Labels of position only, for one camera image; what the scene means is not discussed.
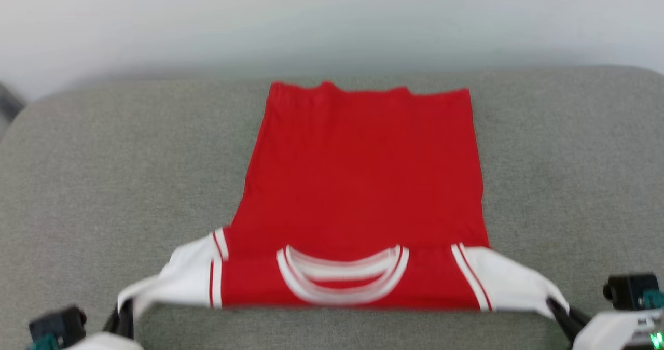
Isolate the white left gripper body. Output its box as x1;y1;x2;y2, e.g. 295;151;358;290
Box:
65;332;144;350

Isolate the red and white jersey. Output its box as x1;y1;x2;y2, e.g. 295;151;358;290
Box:
117;80;571;322

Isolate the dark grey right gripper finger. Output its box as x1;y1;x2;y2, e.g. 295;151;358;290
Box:
567;306;593;331
546;297;580;346

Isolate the grey metal rod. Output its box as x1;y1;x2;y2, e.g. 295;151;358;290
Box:
0;83;25;123

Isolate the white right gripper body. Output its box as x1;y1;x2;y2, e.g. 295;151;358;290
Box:
571;309;664;350

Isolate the grey fabric sofa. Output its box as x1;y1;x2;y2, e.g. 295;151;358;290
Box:
0;65;664;350

